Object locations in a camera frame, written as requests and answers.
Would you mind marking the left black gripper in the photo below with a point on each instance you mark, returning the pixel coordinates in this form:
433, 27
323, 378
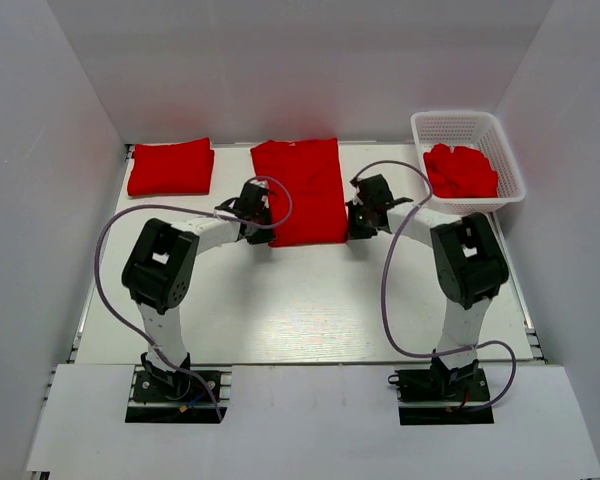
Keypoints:
267, 236

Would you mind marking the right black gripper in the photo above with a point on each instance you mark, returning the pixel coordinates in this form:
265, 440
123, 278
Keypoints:
355, 232

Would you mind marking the red t-shirt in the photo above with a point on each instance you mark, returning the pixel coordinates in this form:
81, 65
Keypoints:
172, 169
308, 199

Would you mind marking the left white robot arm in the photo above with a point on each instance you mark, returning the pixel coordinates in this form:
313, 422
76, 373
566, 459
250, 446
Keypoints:
159, 270

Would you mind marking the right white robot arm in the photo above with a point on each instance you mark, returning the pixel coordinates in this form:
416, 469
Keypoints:
470, 268

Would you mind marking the crumpled red shirts in basket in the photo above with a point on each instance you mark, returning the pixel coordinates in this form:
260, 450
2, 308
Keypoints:
460, 172

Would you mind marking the folded red t-shirt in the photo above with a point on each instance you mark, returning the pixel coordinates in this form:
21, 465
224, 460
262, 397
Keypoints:
172, 169

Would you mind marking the white plastic basket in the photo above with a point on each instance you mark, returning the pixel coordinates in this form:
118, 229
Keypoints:
473, 129

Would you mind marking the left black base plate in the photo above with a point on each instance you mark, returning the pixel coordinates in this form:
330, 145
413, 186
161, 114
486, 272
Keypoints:
150, 402

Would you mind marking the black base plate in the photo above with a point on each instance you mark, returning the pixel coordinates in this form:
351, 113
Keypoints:
150, 402
423, 401

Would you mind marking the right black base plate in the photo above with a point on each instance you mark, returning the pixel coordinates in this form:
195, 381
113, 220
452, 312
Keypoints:
423, 401

